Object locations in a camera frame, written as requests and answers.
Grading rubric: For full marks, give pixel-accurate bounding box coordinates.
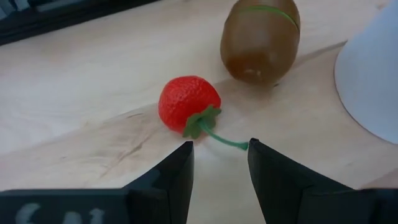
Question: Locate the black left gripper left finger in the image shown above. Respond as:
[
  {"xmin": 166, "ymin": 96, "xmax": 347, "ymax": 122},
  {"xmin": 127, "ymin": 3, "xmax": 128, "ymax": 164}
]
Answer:
[{"xmin": 0, "ymin": 141, "xmax": 195, "ymax": 224}]

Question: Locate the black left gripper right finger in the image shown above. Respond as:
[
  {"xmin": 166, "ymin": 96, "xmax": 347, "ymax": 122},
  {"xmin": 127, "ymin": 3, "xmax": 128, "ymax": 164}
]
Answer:
[{"xmin": 248, "ymin": 138, "xmax": 398, "ymax": 224}]

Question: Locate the red strawberry with long stem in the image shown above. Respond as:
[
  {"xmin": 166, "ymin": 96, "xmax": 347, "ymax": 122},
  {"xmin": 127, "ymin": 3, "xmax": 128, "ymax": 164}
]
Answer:
[{"xmin": 157, "ymin": 75, "xmax": 249, "ymax": 151}]

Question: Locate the white plant pot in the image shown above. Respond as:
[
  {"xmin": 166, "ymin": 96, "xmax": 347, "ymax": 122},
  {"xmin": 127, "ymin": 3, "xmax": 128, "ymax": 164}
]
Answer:
[{"xmin": 334, "ymin": 0, "xmax": 398, "ymax": 144}]

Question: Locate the brown toy kiwi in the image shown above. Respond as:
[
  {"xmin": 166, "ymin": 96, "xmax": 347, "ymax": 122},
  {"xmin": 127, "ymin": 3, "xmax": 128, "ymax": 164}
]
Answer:
[{"xmin": 220, "ymin": 0, "xmax": 302, "ymax": 85}]

